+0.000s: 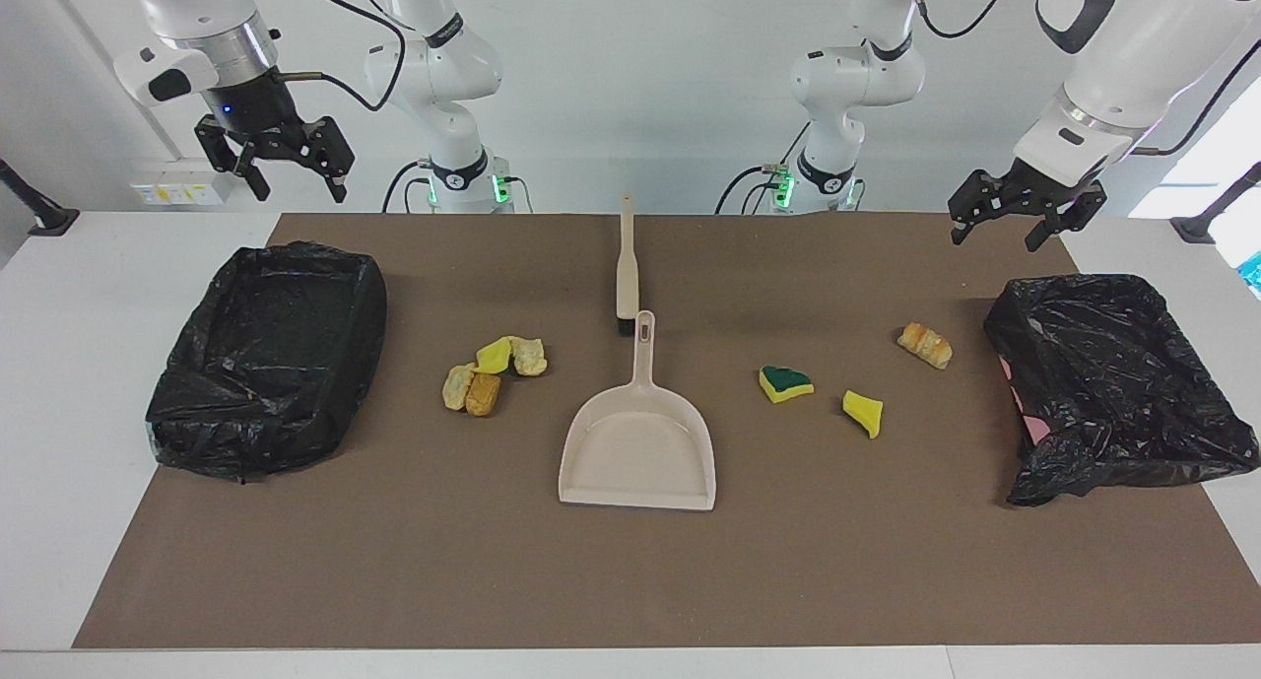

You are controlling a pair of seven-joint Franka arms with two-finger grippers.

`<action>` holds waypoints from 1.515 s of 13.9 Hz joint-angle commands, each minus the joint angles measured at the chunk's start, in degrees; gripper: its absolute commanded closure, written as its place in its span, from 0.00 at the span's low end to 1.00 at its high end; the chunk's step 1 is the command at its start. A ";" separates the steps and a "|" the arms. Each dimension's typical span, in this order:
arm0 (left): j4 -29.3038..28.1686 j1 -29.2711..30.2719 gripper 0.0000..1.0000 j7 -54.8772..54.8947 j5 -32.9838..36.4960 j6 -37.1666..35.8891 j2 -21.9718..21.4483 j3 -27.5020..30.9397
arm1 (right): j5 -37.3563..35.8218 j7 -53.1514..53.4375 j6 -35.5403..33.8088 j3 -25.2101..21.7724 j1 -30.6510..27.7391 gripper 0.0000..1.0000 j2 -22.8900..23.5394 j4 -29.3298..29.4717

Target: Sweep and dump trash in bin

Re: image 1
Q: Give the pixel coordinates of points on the yellow sponge block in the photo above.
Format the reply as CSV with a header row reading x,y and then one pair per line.
x,y
493,354

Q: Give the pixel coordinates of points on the white wall power strip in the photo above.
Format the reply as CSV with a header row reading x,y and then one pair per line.
x,y
172,193

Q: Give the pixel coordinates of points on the black bag lined pink bin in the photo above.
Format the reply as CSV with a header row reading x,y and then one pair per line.
x,y
1113,383

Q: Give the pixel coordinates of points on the pale bread piece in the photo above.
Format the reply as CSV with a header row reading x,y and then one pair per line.
x,y
530,357
458,386

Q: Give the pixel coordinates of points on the black clamp stand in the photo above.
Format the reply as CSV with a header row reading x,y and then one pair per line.
x,y
1197,229
49,221

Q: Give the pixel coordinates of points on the brown bread piece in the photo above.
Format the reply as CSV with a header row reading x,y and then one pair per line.
x,y
482,395

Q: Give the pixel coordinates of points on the teal plastic item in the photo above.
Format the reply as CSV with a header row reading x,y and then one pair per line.
x,y
1254,273

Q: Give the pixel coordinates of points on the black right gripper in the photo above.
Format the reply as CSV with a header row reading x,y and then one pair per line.
x,y
258,112

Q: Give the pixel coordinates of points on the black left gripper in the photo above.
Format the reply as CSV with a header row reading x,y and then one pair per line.
x,y
1044,191

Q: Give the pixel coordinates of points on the beige plastic dustpan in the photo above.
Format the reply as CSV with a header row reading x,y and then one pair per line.
x,y
635,452

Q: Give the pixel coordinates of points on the beige hand brush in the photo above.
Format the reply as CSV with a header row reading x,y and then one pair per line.
x,y
628,275

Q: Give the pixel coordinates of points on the green and yellow sponge piece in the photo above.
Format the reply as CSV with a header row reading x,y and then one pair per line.
x,y
785,381

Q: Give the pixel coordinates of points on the notched yellow sponge piece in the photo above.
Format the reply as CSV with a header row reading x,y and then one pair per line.
x,y
863,411

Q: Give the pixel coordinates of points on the striped orange bread piece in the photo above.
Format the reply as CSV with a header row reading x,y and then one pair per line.
x,y
926,346

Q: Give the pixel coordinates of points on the brown table mat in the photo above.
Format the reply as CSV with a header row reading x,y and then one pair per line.
x,y
630,561

